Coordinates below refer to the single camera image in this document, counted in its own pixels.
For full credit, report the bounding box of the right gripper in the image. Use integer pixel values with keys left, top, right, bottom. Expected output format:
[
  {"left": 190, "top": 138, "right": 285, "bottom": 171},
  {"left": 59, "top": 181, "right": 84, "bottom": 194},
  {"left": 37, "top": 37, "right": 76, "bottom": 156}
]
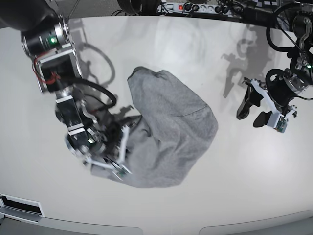
[{"left": 95, "top": 117, "right": 123, "bottom": 162}]

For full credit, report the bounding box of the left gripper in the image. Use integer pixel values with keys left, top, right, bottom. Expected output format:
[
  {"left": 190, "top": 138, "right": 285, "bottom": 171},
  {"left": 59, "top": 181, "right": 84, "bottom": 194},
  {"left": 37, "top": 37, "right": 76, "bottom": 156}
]
[{"left": 236, "top": 69, "right": 307, "bottom": 127}]

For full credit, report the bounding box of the grey t-shirt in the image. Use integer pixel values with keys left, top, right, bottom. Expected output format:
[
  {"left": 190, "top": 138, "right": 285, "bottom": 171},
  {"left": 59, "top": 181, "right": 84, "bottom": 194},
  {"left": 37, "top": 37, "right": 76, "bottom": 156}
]
[{"left": 90, "top": 66, "right": 220, "bottom": 188}]

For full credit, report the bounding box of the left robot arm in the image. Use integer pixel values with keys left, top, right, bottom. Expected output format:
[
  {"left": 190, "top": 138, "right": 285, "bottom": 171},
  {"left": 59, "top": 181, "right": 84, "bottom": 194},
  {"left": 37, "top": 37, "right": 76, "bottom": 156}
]
[{"left": 236, "top": 0, "right": 313, "bottom": 133}]

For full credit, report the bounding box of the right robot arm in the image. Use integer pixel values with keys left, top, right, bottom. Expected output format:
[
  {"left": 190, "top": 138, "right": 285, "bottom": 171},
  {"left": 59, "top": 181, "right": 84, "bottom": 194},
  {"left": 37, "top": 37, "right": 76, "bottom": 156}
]
[{"left": 0, "top": 0, "right": 129, "bottom": 165}]

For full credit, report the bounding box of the white power strip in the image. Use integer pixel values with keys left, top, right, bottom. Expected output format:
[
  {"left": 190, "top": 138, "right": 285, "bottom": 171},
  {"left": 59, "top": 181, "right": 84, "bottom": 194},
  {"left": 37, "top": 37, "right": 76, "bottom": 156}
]
[{"left": 157, "top": 2, "right": 233, "bottom": 16}]

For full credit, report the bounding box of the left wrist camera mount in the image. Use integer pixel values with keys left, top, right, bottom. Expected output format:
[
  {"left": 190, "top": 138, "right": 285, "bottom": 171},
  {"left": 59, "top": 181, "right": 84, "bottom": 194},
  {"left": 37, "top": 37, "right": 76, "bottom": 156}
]
[{"left": 244, "top": 77, "right": 297, "bottom": 133}]

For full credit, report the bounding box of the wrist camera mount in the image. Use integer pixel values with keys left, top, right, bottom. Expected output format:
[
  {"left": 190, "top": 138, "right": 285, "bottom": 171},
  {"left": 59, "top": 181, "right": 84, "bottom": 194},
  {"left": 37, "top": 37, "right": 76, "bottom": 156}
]
[
  {"left": 82, "top": 125, "right": 132, "bottom": 181},
  {"left": 244, "top": 77, "right": 297, "bottom": 133}
]

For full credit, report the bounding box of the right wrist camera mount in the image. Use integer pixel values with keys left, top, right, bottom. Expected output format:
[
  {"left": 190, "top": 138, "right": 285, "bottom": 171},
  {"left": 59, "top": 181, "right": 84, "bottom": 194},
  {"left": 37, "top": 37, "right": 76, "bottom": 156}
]
[{"left": 82, "top": 125, "right": 132, "bottom": 181}]

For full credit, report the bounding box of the black cable bundle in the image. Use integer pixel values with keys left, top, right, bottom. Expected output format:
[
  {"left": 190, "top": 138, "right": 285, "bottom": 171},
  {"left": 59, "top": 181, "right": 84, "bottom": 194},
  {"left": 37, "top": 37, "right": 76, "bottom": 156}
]
[{"left": 111, "top": 0, "right": 162, "bottom": 17}]

